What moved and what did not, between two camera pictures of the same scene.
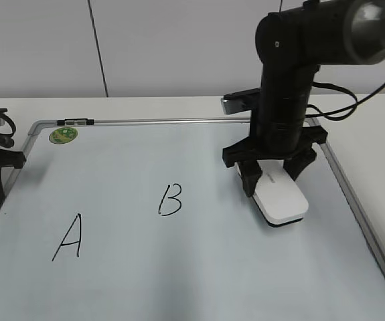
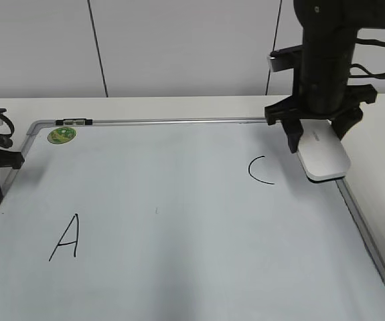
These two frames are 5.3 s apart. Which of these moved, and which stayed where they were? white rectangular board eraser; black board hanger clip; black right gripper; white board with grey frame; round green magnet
Moved: white rectangular board eraser; black right gripper
Stayed: round green magnet; white board with grey frame; black board hanger clip
